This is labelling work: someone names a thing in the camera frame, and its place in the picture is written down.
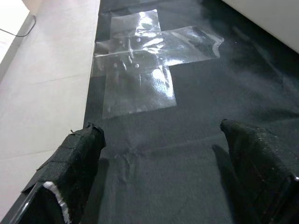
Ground thin black floor cable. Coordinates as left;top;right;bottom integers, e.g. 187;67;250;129
0;15;37;38

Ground white plastic children table top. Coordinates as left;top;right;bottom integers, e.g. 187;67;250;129
221;0;299;54

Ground clear tape cross patch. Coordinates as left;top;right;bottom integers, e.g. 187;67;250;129
92;9;225;120

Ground black tablecloth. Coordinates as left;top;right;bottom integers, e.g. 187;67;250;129
4;0;299;224

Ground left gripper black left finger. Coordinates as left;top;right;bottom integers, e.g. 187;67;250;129
22;121;106;224

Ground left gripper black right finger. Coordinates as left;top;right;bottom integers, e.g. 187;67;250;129
219;119;299;224

